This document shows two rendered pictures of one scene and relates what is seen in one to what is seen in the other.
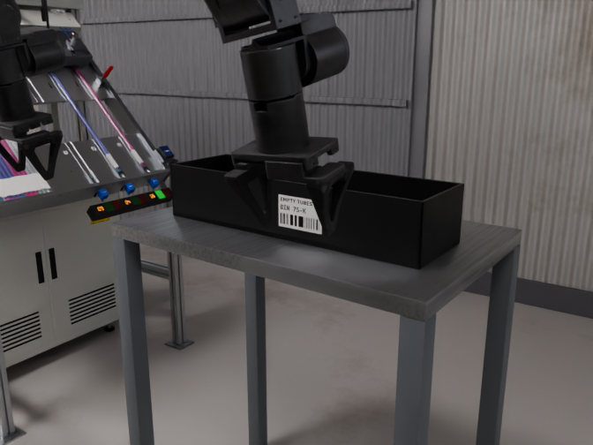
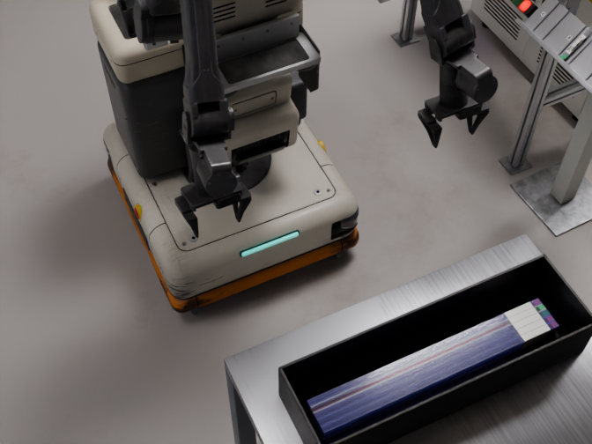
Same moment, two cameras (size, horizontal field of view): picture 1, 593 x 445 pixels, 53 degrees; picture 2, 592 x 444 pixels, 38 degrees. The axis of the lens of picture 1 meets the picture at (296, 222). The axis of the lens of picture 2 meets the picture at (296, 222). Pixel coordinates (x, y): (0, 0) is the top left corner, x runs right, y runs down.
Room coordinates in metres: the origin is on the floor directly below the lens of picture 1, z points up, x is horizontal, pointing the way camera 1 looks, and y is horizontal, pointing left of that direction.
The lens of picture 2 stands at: (1.24, -0.80, 2.27)
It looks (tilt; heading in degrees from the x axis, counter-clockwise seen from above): 53 degrees down; 118
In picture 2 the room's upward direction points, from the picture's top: 1 degrees clockwise
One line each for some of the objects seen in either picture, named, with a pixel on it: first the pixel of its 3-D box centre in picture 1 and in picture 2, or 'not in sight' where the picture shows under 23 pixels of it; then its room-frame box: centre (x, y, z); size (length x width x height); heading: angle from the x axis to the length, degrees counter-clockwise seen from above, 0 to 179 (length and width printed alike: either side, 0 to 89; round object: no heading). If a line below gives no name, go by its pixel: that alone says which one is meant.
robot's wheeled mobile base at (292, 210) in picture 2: not in sight; (227, 184); (0.24, 0.63, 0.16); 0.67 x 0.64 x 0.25; 144
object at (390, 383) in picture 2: not in sight; (435, 366); (1.13, -0.02, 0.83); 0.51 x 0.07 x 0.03; 54
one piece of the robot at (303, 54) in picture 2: not in sight; (257, 67); (0.47, 0.46, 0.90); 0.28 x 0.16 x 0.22; 54
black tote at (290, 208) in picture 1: (304, 200); (437, 358); (1.13, -0.02, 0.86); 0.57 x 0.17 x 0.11; 54
